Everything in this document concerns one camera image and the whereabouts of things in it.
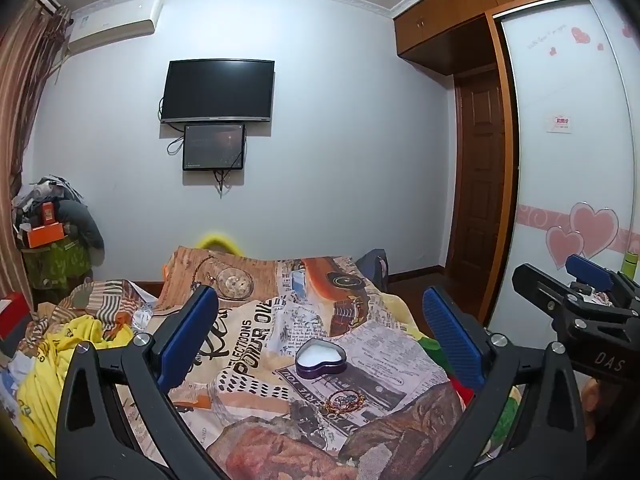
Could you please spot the yellow plastic object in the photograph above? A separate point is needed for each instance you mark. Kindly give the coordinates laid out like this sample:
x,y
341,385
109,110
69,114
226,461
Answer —
x,y
220,241

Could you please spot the red white label sticker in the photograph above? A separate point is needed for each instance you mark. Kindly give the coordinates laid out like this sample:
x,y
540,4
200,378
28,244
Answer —
x,y
560,123

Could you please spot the newspaper-print blanket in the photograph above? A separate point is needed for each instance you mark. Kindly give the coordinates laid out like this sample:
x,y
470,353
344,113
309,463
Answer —
x,y
280,410

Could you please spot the small black wall monitor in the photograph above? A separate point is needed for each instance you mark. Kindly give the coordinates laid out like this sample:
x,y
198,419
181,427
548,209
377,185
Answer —
x,y
214,146

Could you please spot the yellow cloth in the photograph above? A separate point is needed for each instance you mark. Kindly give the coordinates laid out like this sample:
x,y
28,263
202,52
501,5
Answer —
x,y
45,380

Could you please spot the brown plaid cloth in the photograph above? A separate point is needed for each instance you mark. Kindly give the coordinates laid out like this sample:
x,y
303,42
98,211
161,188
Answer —
x,y
107,302

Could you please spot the red box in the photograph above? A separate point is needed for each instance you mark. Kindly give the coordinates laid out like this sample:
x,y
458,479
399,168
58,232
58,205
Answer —
x,y
12,322

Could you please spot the dark blue bag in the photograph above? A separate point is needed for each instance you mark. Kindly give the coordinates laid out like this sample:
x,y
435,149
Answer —
x,y
370,265

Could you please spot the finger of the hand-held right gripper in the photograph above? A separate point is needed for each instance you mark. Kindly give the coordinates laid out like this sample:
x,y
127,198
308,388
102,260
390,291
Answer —
x,y
545,287
590,270

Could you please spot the brown striped curtain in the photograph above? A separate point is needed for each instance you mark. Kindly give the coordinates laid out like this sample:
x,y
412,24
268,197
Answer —
x,y
20,85

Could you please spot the black wall television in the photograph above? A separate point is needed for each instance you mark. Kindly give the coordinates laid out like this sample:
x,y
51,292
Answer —
x,y
217,90

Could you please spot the green patterned bag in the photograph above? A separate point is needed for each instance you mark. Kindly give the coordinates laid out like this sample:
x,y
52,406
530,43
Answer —
x,y
57,267

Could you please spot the wooden overhead cabinet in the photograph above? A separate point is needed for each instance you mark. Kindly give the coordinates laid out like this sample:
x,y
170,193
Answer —
x,y
440,25

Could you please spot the orange box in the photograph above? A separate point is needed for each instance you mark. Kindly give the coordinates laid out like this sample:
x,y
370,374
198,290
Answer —
x,y
46,236

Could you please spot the colourful fleece blanket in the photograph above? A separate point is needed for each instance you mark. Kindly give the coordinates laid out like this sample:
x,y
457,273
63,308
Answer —
x,y
502,412

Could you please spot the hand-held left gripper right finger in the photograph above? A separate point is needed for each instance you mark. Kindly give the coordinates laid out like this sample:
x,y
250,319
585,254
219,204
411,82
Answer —
x,y
450,335

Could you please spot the brown wooden door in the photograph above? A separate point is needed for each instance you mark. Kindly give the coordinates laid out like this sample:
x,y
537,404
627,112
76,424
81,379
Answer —
x,y
480,170

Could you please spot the purple heart-shaped tin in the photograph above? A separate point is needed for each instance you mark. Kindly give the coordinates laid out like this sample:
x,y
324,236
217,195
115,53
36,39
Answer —
x,y
320,367

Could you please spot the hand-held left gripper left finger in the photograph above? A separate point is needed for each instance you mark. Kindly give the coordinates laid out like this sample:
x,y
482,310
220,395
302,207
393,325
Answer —
x,y
192,330

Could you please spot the white wall air conditioner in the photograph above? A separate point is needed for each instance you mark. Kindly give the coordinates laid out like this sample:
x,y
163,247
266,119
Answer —
x,y
115,25

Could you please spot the pile of clutter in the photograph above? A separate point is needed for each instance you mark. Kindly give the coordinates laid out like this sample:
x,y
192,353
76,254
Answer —
x,y
37,195

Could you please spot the green bottle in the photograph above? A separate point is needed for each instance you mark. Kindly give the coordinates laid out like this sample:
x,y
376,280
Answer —
x,y
632,265

